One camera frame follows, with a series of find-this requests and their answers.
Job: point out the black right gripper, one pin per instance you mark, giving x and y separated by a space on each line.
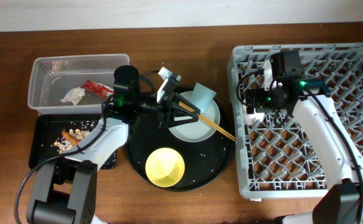
259 97

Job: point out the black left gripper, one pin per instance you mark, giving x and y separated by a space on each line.
169 108

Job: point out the wooden chopstick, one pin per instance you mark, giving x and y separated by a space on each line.
212 123

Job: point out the pink plastic cup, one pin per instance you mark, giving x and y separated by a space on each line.
251 119

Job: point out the light blue plastic cup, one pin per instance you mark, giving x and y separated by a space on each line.
202 96

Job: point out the yellow plastic bowl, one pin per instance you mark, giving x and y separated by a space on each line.
165 167

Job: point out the red snack wrapper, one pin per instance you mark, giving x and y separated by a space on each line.
98 89

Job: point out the white tissue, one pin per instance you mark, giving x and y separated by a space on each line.
74 96

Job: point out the orange carrot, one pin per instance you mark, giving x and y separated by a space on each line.
71 139

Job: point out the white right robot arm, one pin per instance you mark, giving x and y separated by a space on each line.
309 102

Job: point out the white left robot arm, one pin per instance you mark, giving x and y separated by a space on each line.
64 189

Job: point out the grey plastic dishwasher rack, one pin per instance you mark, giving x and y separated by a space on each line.
274 156

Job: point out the grey round plate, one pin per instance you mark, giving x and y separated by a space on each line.
198 131

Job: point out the round black tray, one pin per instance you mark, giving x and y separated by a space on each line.
204 160

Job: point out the clear plastic storage bin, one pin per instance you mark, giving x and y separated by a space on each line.
53 77

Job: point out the food scraps pile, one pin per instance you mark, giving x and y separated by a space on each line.
79 130

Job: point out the black rectangular tray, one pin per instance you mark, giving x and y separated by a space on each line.
48 140

